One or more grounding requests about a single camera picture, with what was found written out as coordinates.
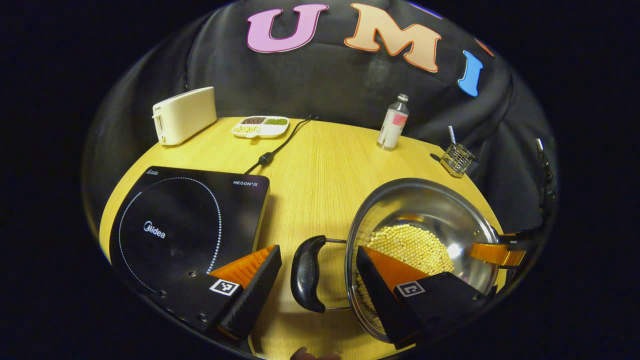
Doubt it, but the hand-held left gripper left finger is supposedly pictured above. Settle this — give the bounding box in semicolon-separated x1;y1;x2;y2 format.
150;244;283;342

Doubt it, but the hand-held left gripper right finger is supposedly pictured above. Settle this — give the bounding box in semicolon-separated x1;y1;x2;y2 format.
356;245;497;351

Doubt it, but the stainless steel pot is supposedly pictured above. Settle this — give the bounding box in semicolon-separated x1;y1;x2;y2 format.
291;178;501;346

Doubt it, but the black induction cooktop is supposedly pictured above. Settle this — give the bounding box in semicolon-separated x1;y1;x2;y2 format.
109;166;271;302

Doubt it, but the pile of yellow soybeans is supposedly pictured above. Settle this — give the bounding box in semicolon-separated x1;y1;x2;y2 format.
355;224;455;315

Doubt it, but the white divided dish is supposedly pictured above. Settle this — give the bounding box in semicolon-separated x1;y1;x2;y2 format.
231;116;290;139

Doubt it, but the white toaster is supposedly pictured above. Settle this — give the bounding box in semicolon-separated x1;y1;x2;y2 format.
152;86;218;146

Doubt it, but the black backdrop cloth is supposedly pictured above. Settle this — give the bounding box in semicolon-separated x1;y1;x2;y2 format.
82;0;558;236

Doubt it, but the black power cable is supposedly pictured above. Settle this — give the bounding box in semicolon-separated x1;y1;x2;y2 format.
244;115;319;175

